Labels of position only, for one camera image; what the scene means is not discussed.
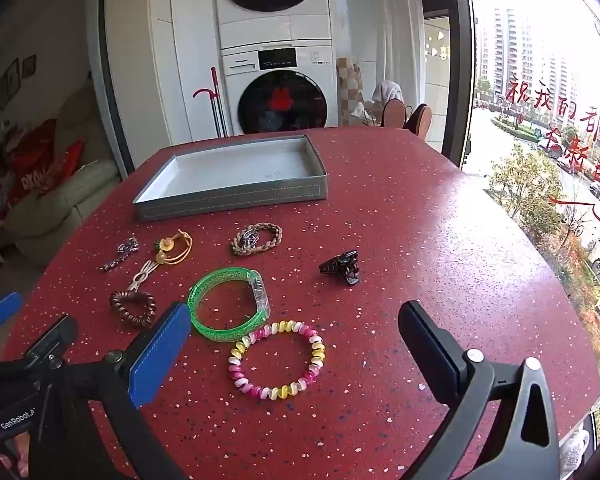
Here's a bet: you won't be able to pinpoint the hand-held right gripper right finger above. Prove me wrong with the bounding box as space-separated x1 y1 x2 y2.
398 300 562 480

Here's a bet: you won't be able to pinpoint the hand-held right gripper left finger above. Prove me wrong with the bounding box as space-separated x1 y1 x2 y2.
66 302 194 480

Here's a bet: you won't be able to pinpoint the checkered cloth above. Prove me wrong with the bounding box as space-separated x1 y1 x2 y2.
336 57 366 127

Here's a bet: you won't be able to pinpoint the beige hollow hair clip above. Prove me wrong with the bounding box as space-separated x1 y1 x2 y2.
127 260 160 293

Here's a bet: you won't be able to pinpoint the white towel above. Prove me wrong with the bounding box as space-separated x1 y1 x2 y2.
371 80 405 111

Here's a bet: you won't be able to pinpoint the beige braided hair tie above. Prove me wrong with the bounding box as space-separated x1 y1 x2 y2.
231 223 284 257

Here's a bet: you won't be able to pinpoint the white washing machine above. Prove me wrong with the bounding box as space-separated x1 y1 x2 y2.
220 42 340 136

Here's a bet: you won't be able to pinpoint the person's left hand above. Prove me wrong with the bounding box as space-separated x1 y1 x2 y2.
0 432 32 480

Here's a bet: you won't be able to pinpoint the white cabinet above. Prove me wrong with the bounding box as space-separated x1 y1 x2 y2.
105 0 222 171

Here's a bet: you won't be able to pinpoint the pink yellow spiral hair tie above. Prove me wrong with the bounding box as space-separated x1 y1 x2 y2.
228 320 326 402

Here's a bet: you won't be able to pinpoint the grey cardboard tray box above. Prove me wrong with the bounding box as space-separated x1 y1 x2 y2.
132 135 328 222

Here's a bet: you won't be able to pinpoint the yellow flower hair tie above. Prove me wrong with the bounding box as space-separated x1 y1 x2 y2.
153 230 193 265

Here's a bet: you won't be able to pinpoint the red gift bags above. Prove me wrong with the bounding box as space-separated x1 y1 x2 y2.
0 119 86 221

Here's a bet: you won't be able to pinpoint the black claw hair clip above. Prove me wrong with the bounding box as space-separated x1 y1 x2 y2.
318 248 362 286

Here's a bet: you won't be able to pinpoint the silver sparkly hair clip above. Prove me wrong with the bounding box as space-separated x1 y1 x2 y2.
99 236 141 272

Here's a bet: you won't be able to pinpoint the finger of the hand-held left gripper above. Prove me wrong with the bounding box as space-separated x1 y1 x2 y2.
24 314 79 362
0 291 24 332

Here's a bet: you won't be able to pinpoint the brown spiral hair tie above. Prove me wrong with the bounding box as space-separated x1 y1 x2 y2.
110 290 157 330

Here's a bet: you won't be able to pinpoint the black window frame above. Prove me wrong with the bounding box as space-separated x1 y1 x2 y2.
442 0 477 167

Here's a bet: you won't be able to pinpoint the red handled mop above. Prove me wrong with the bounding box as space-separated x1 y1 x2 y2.
192 66 229 139

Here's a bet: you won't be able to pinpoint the green glitter bangle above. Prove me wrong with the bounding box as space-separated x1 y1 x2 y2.
187 267 272 343

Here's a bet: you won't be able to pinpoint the cream sofa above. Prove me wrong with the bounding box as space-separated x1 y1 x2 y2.
0 80 123 268

